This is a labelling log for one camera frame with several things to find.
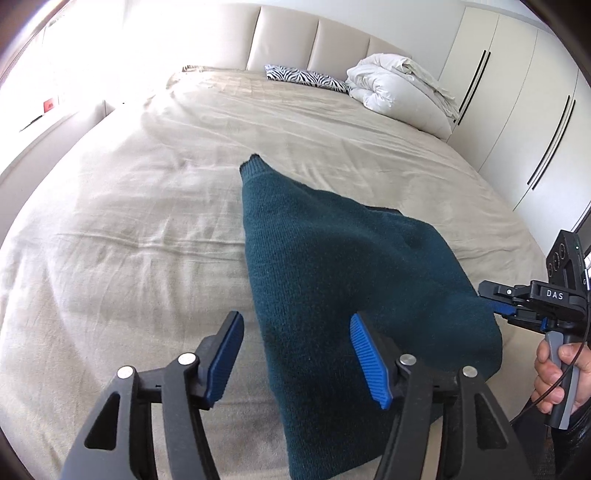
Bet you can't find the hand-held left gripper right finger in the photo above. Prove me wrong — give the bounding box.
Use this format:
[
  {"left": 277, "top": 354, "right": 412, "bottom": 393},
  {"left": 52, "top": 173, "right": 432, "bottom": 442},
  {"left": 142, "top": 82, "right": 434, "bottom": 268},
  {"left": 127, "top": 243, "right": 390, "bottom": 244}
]
[{"left": 349, "top": 313, "right": 532, "bottom": 480}]

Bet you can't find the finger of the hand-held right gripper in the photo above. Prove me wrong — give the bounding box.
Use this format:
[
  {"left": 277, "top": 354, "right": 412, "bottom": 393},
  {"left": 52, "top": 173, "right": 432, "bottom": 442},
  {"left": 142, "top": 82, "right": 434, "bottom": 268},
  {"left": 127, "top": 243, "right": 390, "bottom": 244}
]
[
  {"left": 489, "top": 301, "right": 546, "bottom": 333},
  {"left": 478, "top": 281, "right": 531, "bottom": 305}
]

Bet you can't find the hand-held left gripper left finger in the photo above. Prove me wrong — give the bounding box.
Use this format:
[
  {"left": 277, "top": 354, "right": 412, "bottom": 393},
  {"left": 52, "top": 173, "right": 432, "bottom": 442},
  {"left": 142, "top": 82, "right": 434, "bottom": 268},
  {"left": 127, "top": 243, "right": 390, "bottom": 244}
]
[{"left": 62, "top": 311, "right": 245, "bottom": 480}]

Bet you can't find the dark teal knit sweater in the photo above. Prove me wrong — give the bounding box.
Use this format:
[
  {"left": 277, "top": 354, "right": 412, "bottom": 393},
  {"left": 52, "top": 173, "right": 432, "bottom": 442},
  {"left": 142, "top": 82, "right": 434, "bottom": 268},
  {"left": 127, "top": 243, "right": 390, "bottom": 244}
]
[{"left": 239, "top": 154, "right": 504, "bottom": 480}]

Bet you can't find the person's right forearm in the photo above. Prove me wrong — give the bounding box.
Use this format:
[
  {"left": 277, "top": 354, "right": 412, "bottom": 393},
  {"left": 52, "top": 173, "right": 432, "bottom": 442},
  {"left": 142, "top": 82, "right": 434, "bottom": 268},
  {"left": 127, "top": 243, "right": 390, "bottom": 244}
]
[{"left": 566, "top": 392, "right": 591, "bottom": 467}]

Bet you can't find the person's right hand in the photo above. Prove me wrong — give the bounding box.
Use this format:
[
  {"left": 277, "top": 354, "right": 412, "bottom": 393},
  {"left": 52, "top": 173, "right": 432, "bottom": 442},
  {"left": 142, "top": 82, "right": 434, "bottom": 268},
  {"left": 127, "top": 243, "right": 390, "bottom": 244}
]
[{"left": 531, "top": 342, "right": 591, "bottom": 409}]

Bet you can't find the bed with beige sheet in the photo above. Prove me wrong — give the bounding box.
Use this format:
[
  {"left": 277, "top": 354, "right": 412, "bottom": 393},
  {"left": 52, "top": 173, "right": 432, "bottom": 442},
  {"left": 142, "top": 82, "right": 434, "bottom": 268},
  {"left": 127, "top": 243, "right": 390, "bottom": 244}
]
[{"left": 0, "top": 67, "right": 550, "bottom": 480}]

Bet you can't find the cream wardrobe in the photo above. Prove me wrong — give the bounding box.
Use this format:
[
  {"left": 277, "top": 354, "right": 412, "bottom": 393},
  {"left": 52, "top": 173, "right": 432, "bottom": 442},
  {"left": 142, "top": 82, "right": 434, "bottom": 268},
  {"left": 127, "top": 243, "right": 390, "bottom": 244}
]
[{"left": 436, "top": 0, "right": 591, "bottom": 241}]

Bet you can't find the white folded duvet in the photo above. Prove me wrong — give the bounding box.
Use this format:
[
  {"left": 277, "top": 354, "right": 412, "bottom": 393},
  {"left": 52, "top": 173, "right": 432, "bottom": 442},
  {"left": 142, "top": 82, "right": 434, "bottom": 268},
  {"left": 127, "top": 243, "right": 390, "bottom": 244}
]
[{"left": 345, "top": 53, "right": 462, "bottom": 139}]

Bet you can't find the white side ledge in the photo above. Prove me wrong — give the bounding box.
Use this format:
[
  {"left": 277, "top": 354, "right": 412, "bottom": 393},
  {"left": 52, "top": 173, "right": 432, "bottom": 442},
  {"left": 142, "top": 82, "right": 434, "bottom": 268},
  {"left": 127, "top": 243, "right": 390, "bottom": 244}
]
[{"left": 0, "top": 99, "right": 116, "bottom": 181}]

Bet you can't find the zebra print pillow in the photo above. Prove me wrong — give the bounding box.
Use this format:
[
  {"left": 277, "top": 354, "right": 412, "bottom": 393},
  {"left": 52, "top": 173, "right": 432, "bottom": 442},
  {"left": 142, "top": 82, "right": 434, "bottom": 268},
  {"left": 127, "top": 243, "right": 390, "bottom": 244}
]
[{"left": 264, "top": 65, "right": 350, "bottom": 94}]

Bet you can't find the cream padded headboard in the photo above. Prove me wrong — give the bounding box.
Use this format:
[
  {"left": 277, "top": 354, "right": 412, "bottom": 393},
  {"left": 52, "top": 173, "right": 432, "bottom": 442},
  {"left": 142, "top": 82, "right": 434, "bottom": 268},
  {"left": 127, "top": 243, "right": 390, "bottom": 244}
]
[{"left": 245, "top": 4, "right": 414, "bottom": 84}]

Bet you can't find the black cable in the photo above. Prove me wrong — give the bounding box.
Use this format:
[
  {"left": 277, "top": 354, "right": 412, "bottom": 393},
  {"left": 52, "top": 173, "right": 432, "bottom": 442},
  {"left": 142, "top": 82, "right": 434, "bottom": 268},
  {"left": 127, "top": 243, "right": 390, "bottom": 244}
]
[{"left": 508, "top": 351, "right": 580, "bottom": 423}]

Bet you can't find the black wardrobe handle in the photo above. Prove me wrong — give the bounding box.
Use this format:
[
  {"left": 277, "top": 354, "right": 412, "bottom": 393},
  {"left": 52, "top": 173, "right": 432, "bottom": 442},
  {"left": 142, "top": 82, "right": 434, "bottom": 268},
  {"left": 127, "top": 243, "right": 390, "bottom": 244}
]
[
  {"left": 459, "top": 51, "right": 492, "bottom": 126},
  {"left": 455, "top": 50, "right": 486, "bottom": 123},
  {"left": 527, "top": 95, "right": 572, "bottom": 184},
  {"left": 531, "top": 98, "right": 577, "bottom": 188}
]

